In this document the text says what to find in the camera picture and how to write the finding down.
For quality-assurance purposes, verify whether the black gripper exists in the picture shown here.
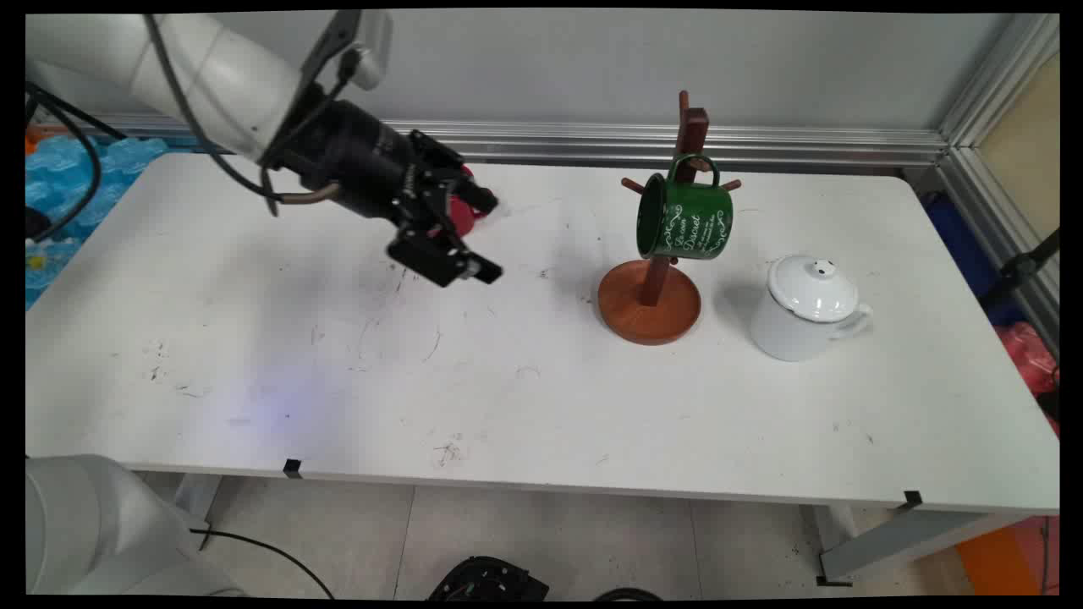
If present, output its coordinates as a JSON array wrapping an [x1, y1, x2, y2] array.
[[264, 85, 505, 289]]

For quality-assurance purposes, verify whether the green enamel mug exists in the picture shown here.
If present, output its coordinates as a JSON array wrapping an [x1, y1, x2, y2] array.
[[636, 154, 734, 261]]

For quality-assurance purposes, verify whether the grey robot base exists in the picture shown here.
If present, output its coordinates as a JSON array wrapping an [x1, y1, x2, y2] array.
[[25, 455, 248, 597]]

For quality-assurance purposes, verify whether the red mug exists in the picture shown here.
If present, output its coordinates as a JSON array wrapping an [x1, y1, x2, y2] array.
[[440, 165, 494, 239]]

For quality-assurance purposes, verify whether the wooden mug tree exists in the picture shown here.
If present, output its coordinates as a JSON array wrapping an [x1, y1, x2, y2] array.
[[597, 91, 744, 346]]

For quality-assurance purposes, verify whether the white enamel pot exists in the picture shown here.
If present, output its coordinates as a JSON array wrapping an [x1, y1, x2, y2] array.
[[750, 283, 874, 363]]

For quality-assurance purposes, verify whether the black device on floor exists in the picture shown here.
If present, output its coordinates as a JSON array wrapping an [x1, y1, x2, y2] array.
[[426, 556, 551, 601]]

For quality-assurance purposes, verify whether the white table leg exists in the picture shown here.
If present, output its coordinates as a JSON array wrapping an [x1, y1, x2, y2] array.
[[816, 506, 1030, 586], [173, 474, 223, 530]]

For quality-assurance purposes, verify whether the white enamel pot lid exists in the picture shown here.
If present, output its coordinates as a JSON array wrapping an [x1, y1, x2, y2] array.
[[768, 254, 860, 324]]

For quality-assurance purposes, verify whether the blue foam mat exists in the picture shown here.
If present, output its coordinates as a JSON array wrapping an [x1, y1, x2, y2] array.
[[25, 135, 170, 310]]

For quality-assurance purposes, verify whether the black clamp stand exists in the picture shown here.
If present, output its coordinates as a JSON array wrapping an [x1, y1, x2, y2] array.
[[980, 228, 1060, 310]]

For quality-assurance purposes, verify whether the orange board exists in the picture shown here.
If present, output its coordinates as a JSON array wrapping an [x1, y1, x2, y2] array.
[[956, 516, 1060, 596]]

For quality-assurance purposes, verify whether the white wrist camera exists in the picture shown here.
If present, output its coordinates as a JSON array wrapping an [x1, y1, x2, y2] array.
[[300, 10, 394, 92]]

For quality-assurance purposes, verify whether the aluminium frame rail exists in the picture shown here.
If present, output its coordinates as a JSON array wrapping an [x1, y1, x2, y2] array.
[[937, 15, 1060, 348], [85, 117, 950, 168]]

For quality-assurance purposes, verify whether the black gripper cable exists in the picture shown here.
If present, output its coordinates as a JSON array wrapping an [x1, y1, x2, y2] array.
[[144, 15, 360, 219]]

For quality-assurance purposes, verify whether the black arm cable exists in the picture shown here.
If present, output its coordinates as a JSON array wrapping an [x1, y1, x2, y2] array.
[[25, 80, 128, 242]]

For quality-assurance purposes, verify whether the black floor cable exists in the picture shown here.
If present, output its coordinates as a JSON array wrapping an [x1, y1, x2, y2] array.
[[190, 528, 336, 600]]

